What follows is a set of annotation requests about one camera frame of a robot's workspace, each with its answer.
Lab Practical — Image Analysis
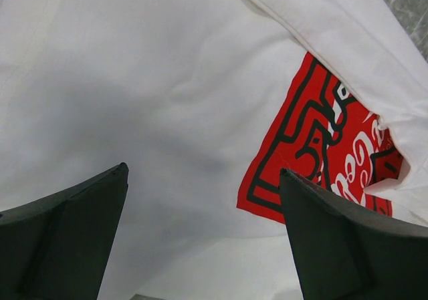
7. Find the white t-shirt red print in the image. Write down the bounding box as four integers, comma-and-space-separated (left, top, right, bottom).
1, 0, 427, 299

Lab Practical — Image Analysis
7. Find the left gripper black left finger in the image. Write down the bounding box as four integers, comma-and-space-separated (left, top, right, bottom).
1, 163, 129, 300

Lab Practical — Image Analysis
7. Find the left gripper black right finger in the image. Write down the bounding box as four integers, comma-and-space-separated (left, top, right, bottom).
279, 169, 427, 299

